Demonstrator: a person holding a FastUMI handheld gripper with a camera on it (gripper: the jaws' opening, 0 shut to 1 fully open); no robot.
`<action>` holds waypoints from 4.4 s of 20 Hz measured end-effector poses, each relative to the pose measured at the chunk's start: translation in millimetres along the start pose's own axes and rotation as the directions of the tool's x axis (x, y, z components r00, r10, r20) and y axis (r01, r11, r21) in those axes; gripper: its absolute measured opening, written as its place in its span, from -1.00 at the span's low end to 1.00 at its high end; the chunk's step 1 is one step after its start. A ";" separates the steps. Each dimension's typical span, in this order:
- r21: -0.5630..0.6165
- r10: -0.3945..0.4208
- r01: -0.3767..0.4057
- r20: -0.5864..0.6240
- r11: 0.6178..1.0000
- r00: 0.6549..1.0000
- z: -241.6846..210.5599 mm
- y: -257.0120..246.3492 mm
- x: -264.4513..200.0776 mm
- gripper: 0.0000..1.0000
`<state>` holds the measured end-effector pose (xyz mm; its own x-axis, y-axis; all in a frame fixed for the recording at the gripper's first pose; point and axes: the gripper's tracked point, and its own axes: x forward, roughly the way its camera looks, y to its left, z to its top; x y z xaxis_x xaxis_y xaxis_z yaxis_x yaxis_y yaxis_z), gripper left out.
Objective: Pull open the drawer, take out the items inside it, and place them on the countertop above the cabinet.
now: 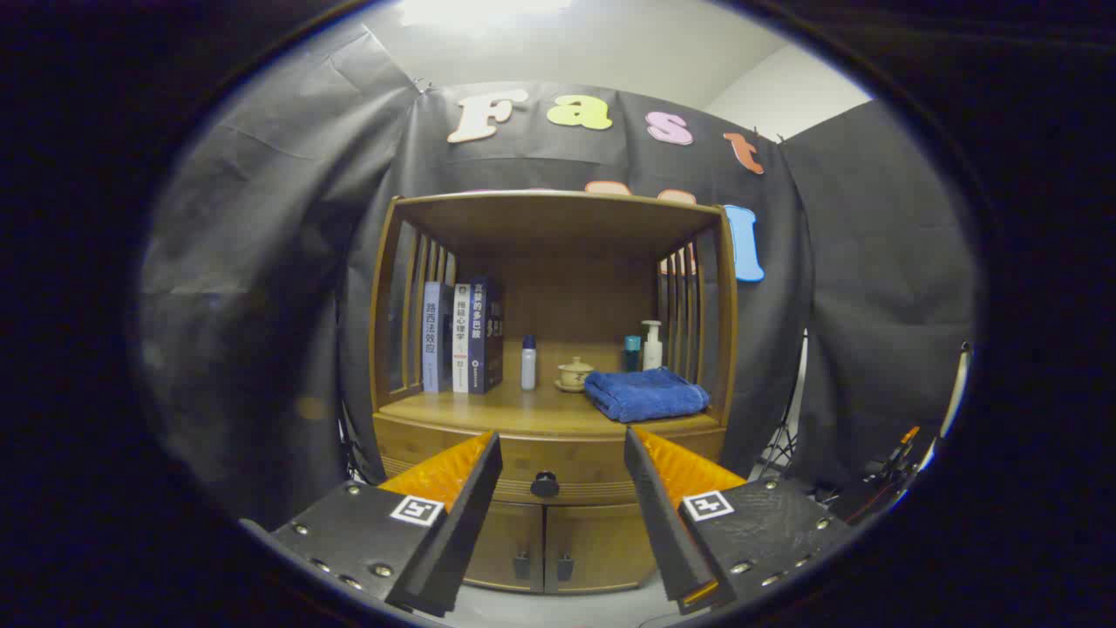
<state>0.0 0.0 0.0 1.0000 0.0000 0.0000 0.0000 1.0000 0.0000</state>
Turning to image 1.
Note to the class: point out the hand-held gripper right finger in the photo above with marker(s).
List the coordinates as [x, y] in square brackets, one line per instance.
[663, 523]

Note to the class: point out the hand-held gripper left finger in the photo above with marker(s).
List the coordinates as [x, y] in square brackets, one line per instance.
[466, 523]

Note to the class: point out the black drawer knob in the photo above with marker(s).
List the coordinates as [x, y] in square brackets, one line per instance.
[545, 484]

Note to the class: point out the wooden drawer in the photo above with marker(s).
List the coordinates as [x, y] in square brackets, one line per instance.
[567, 453]

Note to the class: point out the wooden cabinet door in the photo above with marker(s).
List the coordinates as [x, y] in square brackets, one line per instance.
[602, 541]
[510, 541]

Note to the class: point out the wooden countertop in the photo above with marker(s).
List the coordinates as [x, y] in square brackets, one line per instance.
[506, 406]

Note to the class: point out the wooden cabinet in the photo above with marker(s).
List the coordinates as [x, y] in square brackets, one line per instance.
[558, 227]

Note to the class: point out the blue folded towel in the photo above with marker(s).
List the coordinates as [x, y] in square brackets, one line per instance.
[645, 394]

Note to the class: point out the black light stand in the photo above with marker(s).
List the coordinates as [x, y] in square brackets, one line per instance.
[779, 453]

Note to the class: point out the white bottle blue cap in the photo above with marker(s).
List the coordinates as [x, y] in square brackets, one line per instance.
[528, 366]

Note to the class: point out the white pump bottle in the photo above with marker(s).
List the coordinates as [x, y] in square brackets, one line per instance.
[651, 353]

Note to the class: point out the beige lidded teacup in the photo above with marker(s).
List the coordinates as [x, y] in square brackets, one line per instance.
[575, 375]

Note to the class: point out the teal bottle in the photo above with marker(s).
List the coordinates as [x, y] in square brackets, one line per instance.
[631, 353]

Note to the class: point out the white spine book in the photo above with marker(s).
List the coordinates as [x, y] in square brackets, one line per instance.
[461, 340]

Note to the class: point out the light blue book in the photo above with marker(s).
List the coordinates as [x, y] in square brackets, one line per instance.
[432, 340]

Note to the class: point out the dark blue book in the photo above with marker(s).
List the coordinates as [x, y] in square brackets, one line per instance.
[484, 336]

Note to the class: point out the dark equipment with orange part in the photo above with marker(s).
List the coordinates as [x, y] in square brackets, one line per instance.
[872, 497]

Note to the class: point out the white pole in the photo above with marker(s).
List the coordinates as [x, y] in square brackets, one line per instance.
[956, 392]

